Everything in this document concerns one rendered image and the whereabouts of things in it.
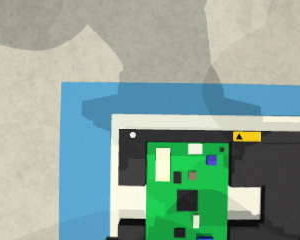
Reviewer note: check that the green circuit board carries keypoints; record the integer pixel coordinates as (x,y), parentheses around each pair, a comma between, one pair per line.
(187,191)

